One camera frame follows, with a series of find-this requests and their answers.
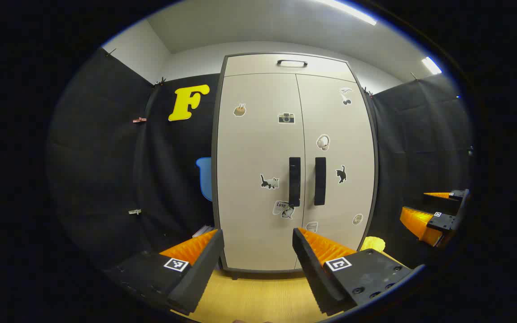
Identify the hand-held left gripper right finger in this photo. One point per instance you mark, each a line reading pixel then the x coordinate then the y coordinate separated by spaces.
pixel 312 273

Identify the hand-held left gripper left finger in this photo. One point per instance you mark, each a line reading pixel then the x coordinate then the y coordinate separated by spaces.
pixel 200 273

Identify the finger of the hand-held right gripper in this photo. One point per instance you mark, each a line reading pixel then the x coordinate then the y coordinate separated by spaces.
pixel 420 224
pixel 458 195

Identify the cabinet door with headphone sticker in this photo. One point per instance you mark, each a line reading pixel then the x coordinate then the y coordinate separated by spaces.
pixel 348 134

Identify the cabinet door with camera sticker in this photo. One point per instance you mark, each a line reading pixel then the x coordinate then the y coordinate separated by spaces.
pixel 249 157

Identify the grey double-door shoe cabinet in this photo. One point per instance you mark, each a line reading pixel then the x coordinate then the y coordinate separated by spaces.
pixel 249 65

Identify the yellow cloth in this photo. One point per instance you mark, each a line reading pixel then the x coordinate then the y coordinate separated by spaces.
pixel 373 244

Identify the black backdrop cloth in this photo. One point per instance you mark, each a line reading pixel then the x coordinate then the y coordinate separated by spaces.
pixel 411 148
pixel 106 157

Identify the silver clip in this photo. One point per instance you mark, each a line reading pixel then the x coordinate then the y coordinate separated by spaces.
pixel 134 211

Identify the short ceiling light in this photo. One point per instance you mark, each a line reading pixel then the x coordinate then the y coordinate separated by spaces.
pixel 431 65

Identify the pink clip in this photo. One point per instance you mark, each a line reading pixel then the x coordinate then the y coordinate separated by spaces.
pixel 139 120

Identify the long ceiling light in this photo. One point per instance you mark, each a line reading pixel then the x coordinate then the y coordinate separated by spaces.
pixel 352 12

